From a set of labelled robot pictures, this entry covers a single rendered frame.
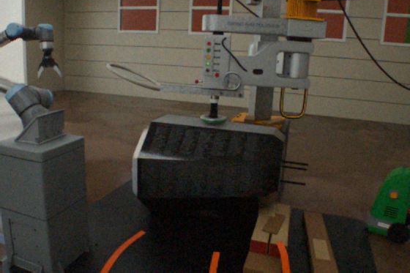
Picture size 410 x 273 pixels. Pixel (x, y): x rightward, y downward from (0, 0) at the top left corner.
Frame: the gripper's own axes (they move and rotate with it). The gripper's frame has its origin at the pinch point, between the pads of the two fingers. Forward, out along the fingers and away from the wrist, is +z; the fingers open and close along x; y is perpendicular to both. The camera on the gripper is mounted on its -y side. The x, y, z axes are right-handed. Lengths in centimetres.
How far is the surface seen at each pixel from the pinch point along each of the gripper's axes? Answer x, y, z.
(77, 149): -14, -19, 46
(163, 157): -75, 2, 64
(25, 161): 13, -37, 46
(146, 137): -66, 21, 50
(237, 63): -136, -4, -5
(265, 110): -190, 50, 42
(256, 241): -123, -54, 116
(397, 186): -250, -59, 98
